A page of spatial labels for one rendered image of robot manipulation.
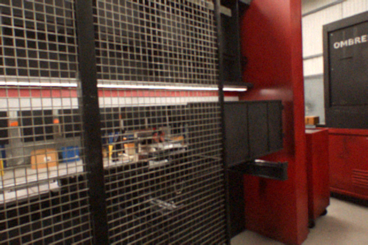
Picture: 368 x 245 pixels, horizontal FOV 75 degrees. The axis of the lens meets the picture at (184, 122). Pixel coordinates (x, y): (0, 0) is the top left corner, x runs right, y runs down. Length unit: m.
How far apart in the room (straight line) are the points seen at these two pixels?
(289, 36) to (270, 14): 0.29
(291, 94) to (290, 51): 0.37
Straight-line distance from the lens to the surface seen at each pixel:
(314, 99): 9.32
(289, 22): 2.40
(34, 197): 1.20
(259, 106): 1.97
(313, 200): 2.85
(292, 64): 2.34
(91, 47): 0.81
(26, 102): 1.48
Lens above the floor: 1.30
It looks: 3 degrees down
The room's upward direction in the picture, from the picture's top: 3 degrees counter-clockwise
